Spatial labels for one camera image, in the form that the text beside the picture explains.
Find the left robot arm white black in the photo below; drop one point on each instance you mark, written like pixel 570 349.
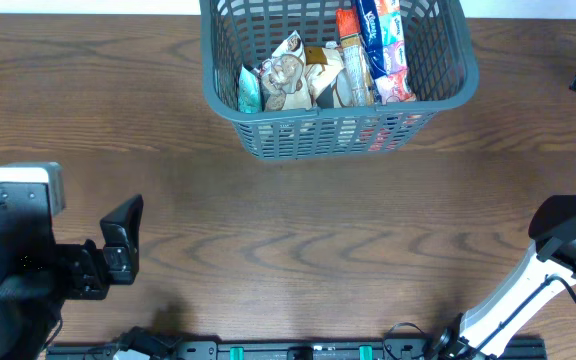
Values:
pixel 38 275

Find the orange cracker tube pack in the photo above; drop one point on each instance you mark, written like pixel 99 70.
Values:
pixel 361 84

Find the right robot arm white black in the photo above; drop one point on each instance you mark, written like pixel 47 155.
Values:
pixel 548 267

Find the blue tissue pack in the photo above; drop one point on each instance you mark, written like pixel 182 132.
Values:
pixel 384 51

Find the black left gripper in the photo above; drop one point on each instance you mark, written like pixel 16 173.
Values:
pixel 91 280

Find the beige mushroom pouch brown label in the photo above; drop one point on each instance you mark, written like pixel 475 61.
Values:
pixel 333 45

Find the grey plastic lattice basket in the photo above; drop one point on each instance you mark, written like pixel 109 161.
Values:
pixel 443 73

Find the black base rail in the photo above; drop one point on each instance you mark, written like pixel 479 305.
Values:
pixel 138 343

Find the beige snack bag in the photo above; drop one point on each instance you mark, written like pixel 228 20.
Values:
pixel 327 78

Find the teal snack packet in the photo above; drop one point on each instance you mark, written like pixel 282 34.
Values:
pixel 249 92

